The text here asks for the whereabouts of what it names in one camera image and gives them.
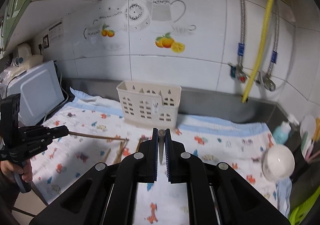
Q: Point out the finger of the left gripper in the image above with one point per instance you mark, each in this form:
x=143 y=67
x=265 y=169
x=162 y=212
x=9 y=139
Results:
x=58 y=132

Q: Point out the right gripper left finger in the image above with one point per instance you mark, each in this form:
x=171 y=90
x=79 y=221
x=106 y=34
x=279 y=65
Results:
x=105 y=194

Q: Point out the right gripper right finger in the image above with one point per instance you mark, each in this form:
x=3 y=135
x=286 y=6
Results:
x=217 y=194

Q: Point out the lone wooden chopstick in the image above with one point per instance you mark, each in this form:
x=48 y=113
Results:
x=161 y=142

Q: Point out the person's left hand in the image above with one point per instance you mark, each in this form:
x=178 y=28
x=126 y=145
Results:
x=8 y=169

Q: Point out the printed white baby blanket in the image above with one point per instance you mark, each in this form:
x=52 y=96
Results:
x=213 y=140

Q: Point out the white microwave oven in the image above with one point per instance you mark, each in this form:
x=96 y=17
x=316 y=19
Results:
x=40 y=92

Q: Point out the white ceramic bowl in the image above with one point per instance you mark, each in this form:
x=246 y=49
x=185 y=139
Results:
x=278 y=163

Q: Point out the green plastic basket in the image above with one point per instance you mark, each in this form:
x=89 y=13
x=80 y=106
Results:
x=299 y=213

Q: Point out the blue dish soap bottle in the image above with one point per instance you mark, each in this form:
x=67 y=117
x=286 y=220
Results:
x=287 y=127

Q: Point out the black utensil caddy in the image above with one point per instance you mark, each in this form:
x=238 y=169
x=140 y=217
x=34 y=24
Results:
x=301 y=164

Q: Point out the cream plastic utensil holder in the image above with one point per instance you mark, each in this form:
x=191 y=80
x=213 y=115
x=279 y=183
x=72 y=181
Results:
x=149 y=104

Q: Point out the chrome water valve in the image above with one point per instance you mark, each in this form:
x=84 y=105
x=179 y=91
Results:
x=265 y=80

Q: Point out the wall power socket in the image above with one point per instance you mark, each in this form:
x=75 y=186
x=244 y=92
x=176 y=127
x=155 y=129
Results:
x=45 y=43

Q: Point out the red handled water valve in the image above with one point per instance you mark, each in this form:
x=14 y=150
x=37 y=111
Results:
x=237 y=73

